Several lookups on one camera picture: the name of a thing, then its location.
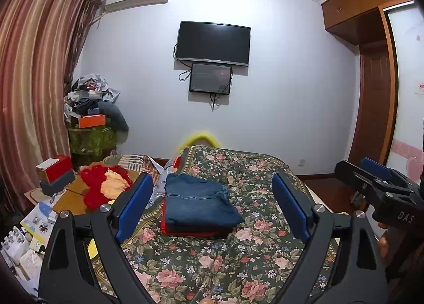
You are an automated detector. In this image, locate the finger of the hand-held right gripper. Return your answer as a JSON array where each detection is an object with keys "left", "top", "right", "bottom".
[
  {"left": 360, "top": 157, "right": 412, "bottom": 189},
  {"left": 334, "top": 160, "right": 405, "bottom": 202}
]

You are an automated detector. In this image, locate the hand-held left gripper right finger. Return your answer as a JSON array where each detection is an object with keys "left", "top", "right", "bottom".
[{"left": 271, "top": 172, "right": 389, "bottom": 304}]

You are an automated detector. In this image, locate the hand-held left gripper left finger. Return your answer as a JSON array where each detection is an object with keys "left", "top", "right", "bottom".
[{"left": 38, "top": 172, "right": 154, "bottom": 304}]

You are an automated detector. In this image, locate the blue denim jacket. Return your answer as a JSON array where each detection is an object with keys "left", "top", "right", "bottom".
[{"left": 164, "top": 172, "right": 246, "bottom": 233}]

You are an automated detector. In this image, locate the red garment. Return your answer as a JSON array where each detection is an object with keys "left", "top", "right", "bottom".
[{"left": 161, "top": 201, "right": 232, "bottom": 238}]

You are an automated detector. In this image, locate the person's right hand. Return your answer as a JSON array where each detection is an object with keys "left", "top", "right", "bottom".
[{"left": 378, "top": 221, "right": 391, "bottom": 260}]

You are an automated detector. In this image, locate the light striped cloth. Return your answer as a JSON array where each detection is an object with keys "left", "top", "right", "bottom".
[{"left": 147, "top": 157, "right": 182, "bottom": 207}]

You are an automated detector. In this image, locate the patchwork patterned cloth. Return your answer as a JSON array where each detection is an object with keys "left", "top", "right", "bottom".
[{"left": 103, "top": 153, "right": 160, "bottom": 176}]

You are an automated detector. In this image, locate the red plush toy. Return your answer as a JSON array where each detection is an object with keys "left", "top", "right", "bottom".
[{"left": 79, "top": 164, "right": 135, "bottom": 210}]

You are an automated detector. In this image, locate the wooden desk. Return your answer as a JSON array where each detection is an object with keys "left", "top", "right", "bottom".
[{"left": 25, "top": 168, "right": 140, "bottom": 215}]

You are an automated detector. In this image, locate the green covered cabinet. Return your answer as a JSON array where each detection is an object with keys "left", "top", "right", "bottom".
[{"left": 68, "top": 123, "right": 118, "bottom": 159}]

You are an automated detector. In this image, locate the dark grey box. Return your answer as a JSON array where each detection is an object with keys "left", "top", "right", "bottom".
[{"left": 40, "top": 169, "right": 76, "bottom": 197}]

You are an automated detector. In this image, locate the floral bed blanket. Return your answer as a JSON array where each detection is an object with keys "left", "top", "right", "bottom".
[{"left": 89, "top": 145, "right": 335, "bottom": 304}]

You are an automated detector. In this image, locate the white sliding wardrobe door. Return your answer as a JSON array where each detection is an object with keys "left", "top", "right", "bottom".
[{"left": 382, "top": 1, "right": 424, "bottom": 185}]

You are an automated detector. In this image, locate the red box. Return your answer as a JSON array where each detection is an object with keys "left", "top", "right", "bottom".
[{"left": 36, "top": 155, "right": 73, "bottom": 183}]

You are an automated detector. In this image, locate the dark grey cloth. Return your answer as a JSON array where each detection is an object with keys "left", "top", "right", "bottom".
[{"left": 98, "top": 100, "right": 130, "bottom": 143}]

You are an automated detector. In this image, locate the yellow pillow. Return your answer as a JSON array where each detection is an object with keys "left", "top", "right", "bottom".
[{"left": 175, "top": 131, "right": 221, "bottom": 154}]

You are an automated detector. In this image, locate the orange box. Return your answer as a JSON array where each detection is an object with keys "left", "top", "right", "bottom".
[{"left": 78, "top": 114, "right": 107, "bottom": 129}]

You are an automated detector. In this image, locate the pile of papers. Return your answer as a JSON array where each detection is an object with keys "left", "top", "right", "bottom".
[{"left": 0, "top": 198, "right": 62, "bottom": 283}]

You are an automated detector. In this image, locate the pile of clutter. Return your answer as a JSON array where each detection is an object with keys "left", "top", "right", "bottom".
[{"left": 63, "top": 74, "right": 121, "bottom": 116}]

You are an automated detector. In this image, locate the small black monitor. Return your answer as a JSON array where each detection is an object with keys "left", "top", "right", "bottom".
[{"left": 189, "top": 62, "right": 232, "bottom": 95}]

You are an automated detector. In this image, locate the striped brown curtain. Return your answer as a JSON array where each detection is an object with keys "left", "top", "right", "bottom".
[{"left": 0, "top": 0, "right": 104, "bottom": 213}]

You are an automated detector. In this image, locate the wooden overhead cabinet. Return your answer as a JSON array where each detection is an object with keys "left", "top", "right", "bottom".
[{"left": 321, "top": 0, "right": 416, "bottom": 47}]

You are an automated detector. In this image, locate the black wall television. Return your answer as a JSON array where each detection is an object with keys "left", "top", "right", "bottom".
[{"left": 174, "top": 21, "right": 251, "bottom": 67}]

